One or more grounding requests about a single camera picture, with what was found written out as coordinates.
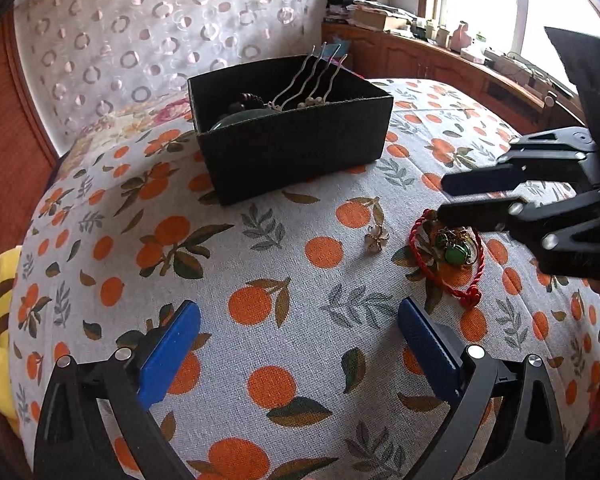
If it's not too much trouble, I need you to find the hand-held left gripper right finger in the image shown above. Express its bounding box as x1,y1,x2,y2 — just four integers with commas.
397,297,566,480

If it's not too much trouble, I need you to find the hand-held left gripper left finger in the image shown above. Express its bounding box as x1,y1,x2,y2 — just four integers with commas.
32,300,202,480

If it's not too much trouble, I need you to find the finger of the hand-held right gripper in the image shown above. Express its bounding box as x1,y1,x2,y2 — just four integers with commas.
441,127,600,196
437,187,600,281

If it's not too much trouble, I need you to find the gold ring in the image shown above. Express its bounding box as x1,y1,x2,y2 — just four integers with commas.
459,229,483,268

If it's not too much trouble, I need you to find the green stone ring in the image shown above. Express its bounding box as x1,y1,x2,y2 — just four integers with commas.
432,227,473,266

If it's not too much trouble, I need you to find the red cord bracelet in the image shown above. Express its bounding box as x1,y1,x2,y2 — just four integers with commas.
409,208,486,308

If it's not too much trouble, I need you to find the metal pearl hairpin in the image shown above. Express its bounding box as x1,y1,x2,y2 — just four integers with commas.
267,42,328,111
305,45,350,107

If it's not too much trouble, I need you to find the black cardboard box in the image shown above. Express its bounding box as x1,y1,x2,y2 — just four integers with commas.
187,54,395,206

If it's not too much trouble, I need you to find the green jade bangle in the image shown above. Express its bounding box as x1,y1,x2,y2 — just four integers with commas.
210,109,276,133

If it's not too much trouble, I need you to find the dark bead bracelet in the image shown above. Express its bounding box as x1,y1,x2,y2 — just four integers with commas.
227,91,266,113

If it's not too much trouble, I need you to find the wooden cabinet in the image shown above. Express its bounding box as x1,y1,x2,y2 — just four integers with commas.
321,20,588,133

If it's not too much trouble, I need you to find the window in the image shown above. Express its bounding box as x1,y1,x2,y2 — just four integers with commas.
420,0,600,96

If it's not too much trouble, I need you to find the orange fruit print tablecloth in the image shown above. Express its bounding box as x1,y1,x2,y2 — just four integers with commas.
7,77,600,480

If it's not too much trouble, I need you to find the row of small bottles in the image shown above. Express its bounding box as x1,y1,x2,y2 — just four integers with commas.
410,17,453,46

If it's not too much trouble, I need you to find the floral blanket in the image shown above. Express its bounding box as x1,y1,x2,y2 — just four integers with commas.
67,97,196,161

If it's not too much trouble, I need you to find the wooden wardrobe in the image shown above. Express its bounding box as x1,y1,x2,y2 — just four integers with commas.
0,10,58,271

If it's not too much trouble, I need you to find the circle pattern curtain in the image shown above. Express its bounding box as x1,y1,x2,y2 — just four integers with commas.
12,0,331,141

